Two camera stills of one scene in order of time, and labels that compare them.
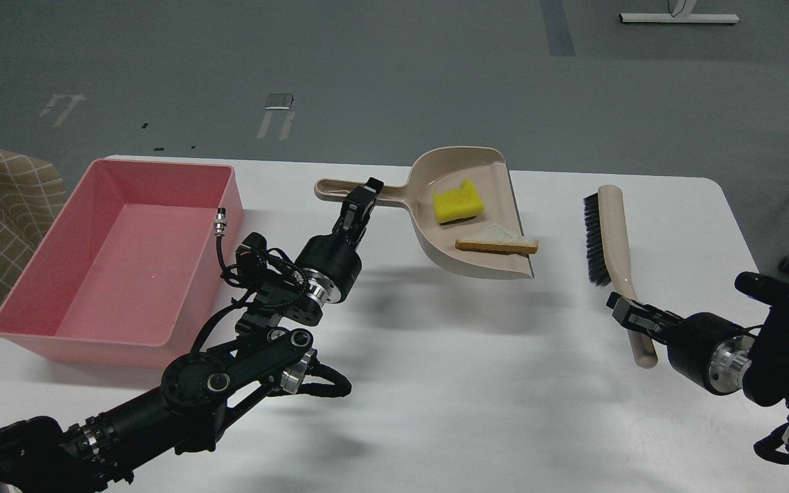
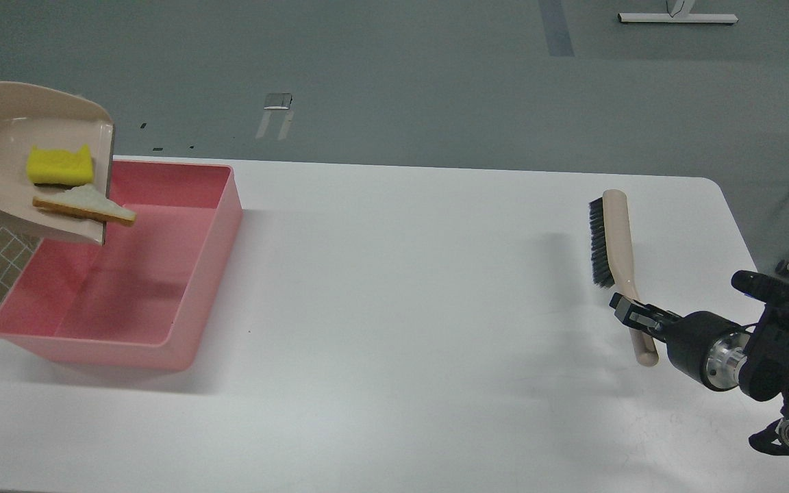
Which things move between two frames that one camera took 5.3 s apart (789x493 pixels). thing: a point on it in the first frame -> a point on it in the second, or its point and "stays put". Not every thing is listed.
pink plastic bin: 129,274 stays put
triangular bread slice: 496,237 -> 86,200
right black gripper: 705,347 stays put
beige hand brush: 609,258 stays put
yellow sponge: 458,205 -> 59,166
